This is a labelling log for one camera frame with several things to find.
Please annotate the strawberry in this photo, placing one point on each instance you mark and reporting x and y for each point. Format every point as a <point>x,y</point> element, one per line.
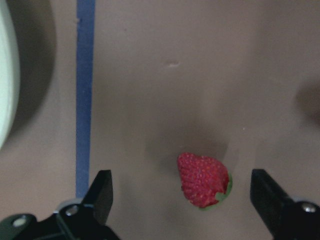
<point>205,181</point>

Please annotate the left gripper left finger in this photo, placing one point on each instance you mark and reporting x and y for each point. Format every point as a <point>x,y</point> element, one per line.
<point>87,220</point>

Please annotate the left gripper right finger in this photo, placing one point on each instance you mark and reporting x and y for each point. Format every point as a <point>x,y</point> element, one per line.
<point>284,217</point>

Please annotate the light green plate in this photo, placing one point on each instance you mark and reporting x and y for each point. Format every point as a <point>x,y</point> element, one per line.
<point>10,76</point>

